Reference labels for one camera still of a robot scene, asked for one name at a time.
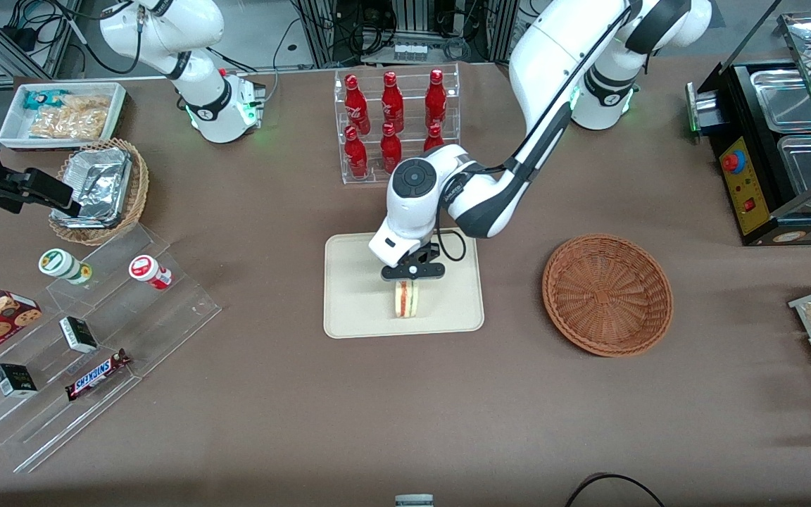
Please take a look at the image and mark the triangular sandwich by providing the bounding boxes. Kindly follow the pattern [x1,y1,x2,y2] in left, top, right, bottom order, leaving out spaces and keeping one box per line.
[394,280,423,319]

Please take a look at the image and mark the beige plastic tray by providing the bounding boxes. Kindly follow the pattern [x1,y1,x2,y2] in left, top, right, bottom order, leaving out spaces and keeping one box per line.
[323,227,485,339]

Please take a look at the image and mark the light wicker basket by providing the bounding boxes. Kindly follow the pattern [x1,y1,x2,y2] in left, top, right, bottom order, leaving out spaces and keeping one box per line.
[49,138,149,246]

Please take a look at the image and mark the brown wicker basket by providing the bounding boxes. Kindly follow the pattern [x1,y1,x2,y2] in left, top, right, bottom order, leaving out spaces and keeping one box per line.
[541,233,674,357]

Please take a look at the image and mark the aluminium foil container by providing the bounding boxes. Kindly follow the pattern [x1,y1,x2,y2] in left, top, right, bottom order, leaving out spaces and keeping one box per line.
[51,146,132,227]

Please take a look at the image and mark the white rectangular snack bin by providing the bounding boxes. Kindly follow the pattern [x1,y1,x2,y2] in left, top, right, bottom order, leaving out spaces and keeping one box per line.
[0,81,128,152]

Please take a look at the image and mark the clear bag of crackers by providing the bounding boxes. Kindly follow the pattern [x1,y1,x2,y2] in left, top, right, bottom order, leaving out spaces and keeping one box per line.
[29,107,107,142]
[61,94,112,119]

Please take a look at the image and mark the clear acrylic bottle rack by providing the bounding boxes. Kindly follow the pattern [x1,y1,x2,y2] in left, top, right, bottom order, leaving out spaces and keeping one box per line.
[334,63,461,185]

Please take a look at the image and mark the green lid cup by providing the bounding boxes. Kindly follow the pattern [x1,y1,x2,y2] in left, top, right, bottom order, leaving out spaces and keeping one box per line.
[39,249,93,285]

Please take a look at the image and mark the teal snack packet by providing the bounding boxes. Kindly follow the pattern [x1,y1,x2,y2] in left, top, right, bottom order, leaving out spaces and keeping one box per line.
[23,88,68,110]

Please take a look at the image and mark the red lid cup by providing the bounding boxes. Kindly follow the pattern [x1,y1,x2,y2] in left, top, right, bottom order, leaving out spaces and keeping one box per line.
[129,255,172,290]

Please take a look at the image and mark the small black box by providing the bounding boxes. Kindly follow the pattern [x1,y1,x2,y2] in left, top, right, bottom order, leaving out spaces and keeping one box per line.
[59,316,99,353]
[0,363,38,398]

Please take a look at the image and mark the clear acrylic stepped stand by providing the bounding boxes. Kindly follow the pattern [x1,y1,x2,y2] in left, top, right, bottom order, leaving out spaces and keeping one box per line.
[0,224,223,474]

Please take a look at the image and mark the Snickers chocolate bar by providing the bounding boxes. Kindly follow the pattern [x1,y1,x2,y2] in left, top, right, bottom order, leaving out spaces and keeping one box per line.
[65,349,130,401]

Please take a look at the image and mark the black food warmer machine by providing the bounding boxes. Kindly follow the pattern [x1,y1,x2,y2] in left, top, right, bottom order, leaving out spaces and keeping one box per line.
[686,11,811,247]

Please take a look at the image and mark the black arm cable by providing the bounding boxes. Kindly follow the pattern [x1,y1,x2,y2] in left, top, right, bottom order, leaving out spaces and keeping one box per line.
[436,14,642,263]

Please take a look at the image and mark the aluminium frame rack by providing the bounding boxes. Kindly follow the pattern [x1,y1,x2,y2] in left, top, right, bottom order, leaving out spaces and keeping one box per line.
[293,0,519,68]

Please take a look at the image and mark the black floor cable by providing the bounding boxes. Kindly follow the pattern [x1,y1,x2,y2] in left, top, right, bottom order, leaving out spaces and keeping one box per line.
[564,473,667,507]

